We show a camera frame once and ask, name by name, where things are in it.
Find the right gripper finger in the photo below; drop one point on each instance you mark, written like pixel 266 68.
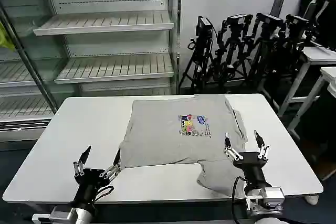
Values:
pixel 260 142
pixel 228 146

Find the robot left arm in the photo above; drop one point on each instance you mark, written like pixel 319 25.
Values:
pixel 65 214

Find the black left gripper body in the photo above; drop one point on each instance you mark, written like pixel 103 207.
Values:
pixel 88 182

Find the white side table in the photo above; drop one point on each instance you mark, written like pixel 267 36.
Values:
pixel 328 73
pixel 320 56

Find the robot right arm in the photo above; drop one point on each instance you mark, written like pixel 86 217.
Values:
pixel 271 197

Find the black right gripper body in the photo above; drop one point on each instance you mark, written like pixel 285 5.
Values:
pixel 253 169

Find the black tripod with box camera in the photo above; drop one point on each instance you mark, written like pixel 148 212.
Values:
pixel 203 48

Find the empty white shelf rack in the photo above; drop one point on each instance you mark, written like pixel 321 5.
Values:
pixel 110 22

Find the white folding table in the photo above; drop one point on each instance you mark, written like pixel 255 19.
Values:
pixel 78 129

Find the black office chair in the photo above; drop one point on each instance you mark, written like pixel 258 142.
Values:
pixel 315 6

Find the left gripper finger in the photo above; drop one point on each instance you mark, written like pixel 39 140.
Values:
pixel 116 159
pixel 84 157

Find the yellow-green cloth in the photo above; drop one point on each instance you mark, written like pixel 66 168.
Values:
pixel 4 37

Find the grey printed t-shirt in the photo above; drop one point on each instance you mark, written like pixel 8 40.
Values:
pixel 162 134

